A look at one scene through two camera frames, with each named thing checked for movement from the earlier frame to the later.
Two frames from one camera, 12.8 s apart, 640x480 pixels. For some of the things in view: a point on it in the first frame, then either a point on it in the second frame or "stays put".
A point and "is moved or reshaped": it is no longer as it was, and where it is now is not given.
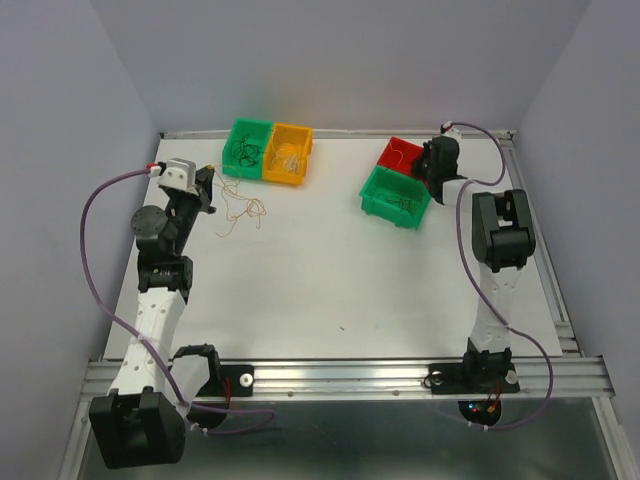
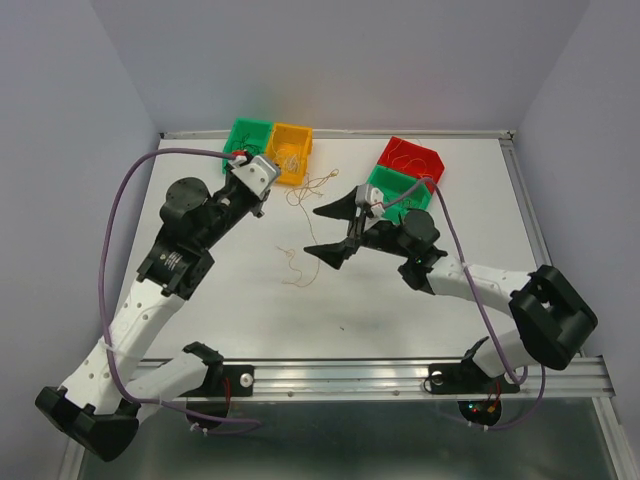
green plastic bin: x=396 y=197 stays put
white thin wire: x=290 y=162 stays put
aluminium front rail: x=342 y=379 stays put
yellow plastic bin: x=289 y=148 stays put
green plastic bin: x=243 y=153 stays put
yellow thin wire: x=237 y=204 is moved or reshaped
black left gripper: x=204 y=186 to x=257 y=210
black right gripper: x=417 y=168 to x=335 y=252
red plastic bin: x=400 y=156 stays put
